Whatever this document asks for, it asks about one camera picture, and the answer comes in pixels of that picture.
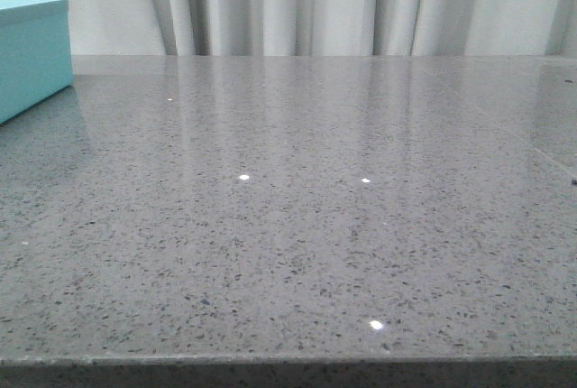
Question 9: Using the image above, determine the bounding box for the light blue plastic box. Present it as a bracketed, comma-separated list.
[1, 0, 74, 122]

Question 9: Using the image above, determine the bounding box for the grey pleated curtain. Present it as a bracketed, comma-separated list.
[69, 0, 576, 57]

